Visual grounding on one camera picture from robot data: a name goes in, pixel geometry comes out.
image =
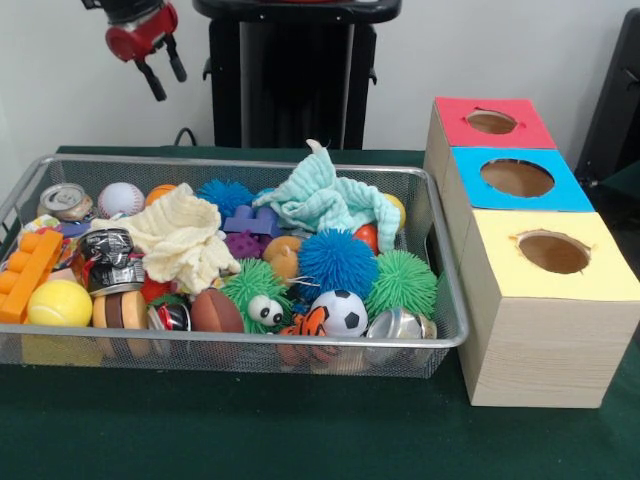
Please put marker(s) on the small blue spiky ball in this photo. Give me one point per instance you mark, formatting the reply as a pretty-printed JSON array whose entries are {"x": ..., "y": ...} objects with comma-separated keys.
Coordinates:
[{"x": 225, "y": 195}]

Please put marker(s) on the large blue spiky ball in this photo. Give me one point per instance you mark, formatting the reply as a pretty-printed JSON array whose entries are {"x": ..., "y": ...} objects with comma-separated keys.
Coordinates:
[{"x": 338, "y": 260}]

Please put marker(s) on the cream knitted cloth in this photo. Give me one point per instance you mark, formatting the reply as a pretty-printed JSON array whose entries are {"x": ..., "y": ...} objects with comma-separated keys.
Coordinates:
[{"x": 185, "y": 240}]

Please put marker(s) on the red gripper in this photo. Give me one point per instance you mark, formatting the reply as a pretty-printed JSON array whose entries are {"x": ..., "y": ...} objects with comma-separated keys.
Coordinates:
[{"x": 140, "y": 38}]

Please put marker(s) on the green furry googly-eyed toy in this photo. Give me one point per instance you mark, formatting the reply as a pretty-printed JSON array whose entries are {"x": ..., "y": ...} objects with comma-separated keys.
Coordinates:
[{"x": 255, "y": 285}]

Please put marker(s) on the orange toy brick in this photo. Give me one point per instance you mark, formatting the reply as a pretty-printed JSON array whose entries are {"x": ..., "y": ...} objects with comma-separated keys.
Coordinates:
[{"x": 30, "y": 270}]

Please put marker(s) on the black monitor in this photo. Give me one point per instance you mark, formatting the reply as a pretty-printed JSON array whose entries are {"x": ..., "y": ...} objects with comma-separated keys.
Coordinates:
[{"x": 620, "y": 110}]

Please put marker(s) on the small soccer ball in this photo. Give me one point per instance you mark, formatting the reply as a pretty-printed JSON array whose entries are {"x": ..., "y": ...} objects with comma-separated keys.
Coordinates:
[{"x": 340, "y": 312}]

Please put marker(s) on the mint green cloth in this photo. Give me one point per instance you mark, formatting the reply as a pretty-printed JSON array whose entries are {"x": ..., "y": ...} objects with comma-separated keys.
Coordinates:
[{"x": 330, "y": 200}]

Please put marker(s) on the yellow tennis ball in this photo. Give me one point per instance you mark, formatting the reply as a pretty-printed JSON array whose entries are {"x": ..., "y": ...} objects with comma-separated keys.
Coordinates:
[{"x": 60, "y": 303}]

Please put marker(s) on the yellow smiley ball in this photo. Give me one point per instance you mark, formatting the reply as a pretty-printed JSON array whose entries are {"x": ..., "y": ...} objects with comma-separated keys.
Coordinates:
[{"x": 397, "y": 212}]

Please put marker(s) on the white baseball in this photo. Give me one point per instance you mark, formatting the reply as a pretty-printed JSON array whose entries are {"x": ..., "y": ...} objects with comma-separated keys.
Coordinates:
[{"x": 121, "y": 199}]

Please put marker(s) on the green spiky ball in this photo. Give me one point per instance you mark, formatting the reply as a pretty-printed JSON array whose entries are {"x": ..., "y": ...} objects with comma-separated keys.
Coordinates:
[{"x": 402, "y": 283}]

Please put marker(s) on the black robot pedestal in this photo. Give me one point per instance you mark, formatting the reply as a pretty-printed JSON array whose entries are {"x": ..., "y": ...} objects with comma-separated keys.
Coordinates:
[{"x": 290, "y": 90}]

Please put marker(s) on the clear mesh bin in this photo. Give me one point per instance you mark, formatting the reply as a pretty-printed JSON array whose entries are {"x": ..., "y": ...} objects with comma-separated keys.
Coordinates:
[{"x": 250, "y": 362}]

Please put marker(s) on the wooden box with three holes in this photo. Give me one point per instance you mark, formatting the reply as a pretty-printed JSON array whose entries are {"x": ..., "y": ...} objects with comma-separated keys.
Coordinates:
[{"x": 540, "y": 350}]

